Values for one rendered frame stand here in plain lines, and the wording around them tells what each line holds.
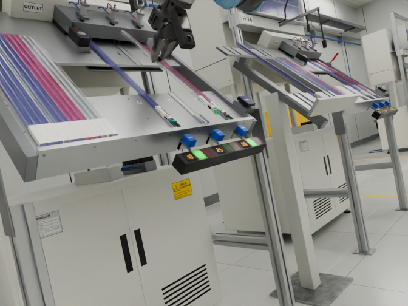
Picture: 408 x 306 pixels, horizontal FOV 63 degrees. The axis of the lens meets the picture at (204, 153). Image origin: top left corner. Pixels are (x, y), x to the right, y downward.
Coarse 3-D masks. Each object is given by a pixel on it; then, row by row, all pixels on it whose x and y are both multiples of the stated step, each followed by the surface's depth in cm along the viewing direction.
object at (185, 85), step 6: (126, 36) 113; (132, 42) 111; (138, 42) 111; (138, 48) 109; (144, 48) 109; (150, 54) 106; (162, 66) 103; (168, 72) 101; (174, 78) 100; (180, 78) 99; (186, 84) 97; (192, 90) 95; (198, 96) 94; (216, 108) 92; (216, 114) 91
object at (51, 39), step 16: (0, 16) 102; (0, 32) 94; (16, 32) 98; (32, 32) 102; (48, 32) 106; (48, 48) 97; (64, 48) 101; (112, 48) 115; (128, 48) 120; (64, 64) 94; (80, 64) 97; (96, 64) 101; (128, 64) 109; (144, 64) 114; (176, 64) 124
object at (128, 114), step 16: (112, 96) 89; (128, 96) 92; (160, 96) 99; (176, 96) 103; (192, 96) 107; (208, 96) 112; (112, 112) 82; (128, 112) 85; (144, 112) 88; (176, 112) 94; (192, 112) 98; (208, 112) 102; (128, 128) 79; (144, 128) 82; (160, 128) 84; (32, 144) 63
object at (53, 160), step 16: (176, 128) 83; (192, 128) 86; (208, 128) 91; (224, 128) 97; (64, 144) 63; (80, 144) 65; (96, 144) 67; (112, 144) 71; (128, 144) 74; (144, 144) 78; (160, 144) 82; (176, 144) 86; (48, 160) 62; (64, 160) 65; (80, 160) 67; (96, 160) 70; (112, 160) 74; (128, 160) 77; (48, 176) 64
